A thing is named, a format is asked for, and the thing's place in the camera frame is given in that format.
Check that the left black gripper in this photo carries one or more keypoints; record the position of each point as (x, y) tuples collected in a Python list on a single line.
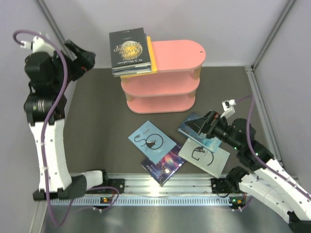
[(85, 59)]

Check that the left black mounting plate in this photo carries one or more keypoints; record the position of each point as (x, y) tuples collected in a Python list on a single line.
[(117, 183)]

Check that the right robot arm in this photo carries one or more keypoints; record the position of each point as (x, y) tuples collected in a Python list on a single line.
[(262, 176)]

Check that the grey white book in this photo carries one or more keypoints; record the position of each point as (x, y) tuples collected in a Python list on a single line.
[(210, 162)]

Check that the black moon cover book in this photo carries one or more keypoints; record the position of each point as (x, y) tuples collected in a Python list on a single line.
[(128, 48)]

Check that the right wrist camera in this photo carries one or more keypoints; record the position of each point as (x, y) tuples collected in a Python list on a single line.
[(228, 107)]

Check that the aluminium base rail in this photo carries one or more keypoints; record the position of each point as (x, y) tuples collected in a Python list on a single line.
[(188, 190)]

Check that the pink three-tier shelf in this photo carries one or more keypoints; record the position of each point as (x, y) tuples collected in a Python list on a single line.
[(173, 87)]

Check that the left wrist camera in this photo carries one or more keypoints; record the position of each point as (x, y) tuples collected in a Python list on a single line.
[(38, 45)]

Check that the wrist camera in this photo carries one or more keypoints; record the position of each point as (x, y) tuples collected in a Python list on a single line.
[(228, 107), (38, 45)]

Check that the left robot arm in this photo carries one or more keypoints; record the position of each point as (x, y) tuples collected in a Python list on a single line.
[(45, 112)]

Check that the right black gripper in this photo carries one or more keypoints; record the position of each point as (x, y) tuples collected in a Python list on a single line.
[(207, 124)]

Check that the navy blue book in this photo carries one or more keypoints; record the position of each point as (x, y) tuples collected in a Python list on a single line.
[(132, 70)]

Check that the black mounting plate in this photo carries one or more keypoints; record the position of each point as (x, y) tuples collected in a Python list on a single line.
[(117, 183), (220, 187)]

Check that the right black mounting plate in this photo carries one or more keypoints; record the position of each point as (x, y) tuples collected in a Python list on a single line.
[(220, 187)]

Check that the teal ocean cover book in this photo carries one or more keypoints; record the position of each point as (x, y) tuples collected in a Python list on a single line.
[(190, 128)]

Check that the purple Robinson Crusoe book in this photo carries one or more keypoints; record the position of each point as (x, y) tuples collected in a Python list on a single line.
[(166, 167)]

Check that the yellow book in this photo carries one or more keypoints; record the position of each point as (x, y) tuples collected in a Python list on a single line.
[(153, 61)]

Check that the light blue cat book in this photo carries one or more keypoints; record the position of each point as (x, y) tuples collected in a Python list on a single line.
[(152, 142)]

